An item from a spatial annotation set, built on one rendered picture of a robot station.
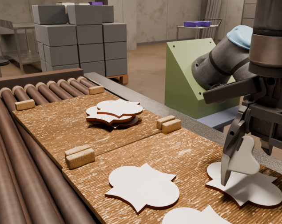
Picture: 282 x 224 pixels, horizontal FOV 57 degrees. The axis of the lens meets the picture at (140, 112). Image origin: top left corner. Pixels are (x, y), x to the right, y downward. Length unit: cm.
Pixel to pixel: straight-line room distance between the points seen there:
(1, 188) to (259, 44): 52
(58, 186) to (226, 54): 64
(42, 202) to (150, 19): 929
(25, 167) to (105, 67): 385
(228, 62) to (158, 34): 907
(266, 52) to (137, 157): 34
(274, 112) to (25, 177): 49
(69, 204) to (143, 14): 908
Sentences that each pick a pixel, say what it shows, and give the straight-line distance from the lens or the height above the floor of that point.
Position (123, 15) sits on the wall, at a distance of 807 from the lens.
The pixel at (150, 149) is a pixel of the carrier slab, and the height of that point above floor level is 94.
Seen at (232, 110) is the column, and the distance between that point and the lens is 109.
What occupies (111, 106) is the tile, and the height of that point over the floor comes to 98.
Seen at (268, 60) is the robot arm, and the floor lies 118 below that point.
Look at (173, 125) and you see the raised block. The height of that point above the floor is 95.
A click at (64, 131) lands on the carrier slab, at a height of 94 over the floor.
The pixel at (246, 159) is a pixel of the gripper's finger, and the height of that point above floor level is 103.
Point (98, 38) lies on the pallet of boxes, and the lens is 425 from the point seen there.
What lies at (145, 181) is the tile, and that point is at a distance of 51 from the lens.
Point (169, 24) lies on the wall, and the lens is 1027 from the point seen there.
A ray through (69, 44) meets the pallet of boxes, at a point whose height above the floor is 73.
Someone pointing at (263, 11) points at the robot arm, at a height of 124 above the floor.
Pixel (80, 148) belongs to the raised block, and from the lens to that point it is 59.
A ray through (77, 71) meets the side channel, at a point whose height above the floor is 94.
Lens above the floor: 125
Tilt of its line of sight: 22 degrees down
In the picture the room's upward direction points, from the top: straight up
